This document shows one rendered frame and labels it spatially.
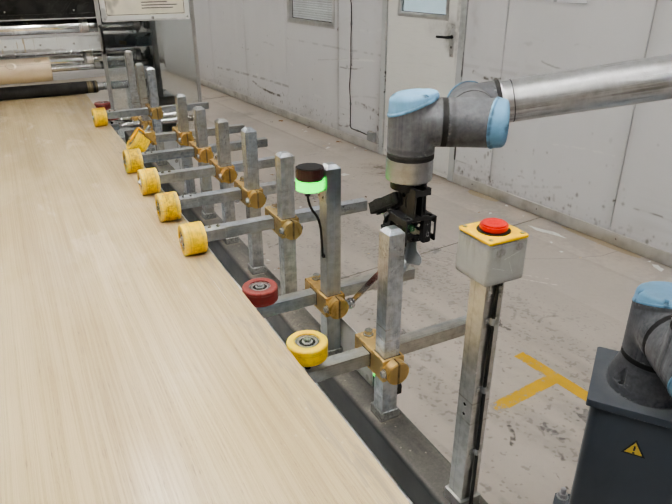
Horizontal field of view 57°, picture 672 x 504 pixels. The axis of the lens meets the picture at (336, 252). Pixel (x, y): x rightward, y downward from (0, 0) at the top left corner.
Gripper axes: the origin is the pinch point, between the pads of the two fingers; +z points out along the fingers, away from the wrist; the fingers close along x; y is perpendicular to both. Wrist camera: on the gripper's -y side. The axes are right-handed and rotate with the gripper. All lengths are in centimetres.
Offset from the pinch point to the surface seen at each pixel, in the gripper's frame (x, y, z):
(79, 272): -59, -46, 8
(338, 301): -8.3, -11.1, 11.4
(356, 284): 0.3, -18.1, 12.5
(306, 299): -13.1, -18.1, 13.1
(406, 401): 49, -63, 98
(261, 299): -25.0, -15.7, 8.8
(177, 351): -46.6, -3.4, 8.2
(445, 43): 228, -290, -4
